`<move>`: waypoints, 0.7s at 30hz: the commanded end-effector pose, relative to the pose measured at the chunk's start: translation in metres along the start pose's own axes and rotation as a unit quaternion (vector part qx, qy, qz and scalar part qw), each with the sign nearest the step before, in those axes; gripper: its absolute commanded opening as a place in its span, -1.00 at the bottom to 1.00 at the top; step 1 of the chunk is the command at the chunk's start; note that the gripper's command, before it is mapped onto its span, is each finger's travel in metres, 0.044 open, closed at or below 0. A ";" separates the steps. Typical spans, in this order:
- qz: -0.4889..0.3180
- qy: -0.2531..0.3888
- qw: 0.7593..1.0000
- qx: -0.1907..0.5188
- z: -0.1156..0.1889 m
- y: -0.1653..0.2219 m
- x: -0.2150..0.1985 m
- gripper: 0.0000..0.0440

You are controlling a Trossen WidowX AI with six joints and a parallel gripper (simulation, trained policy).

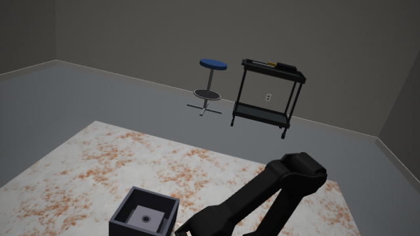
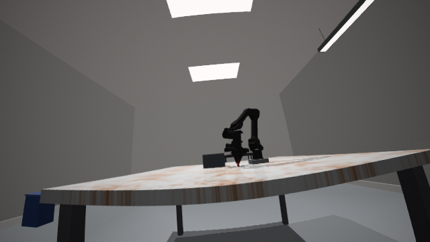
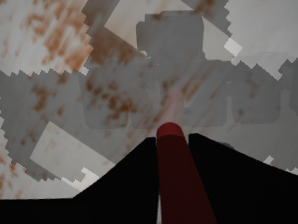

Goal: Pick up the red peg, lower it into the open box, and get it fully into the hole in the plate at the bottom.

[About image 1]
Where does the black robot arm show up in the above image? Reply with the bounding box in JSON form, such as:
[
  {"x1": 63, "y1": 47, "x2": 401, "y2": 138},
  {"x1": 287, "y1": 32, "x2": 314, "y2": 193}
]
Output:
[{"x1": 174, "y1": 152, "x2": 327, "y2": 236}]

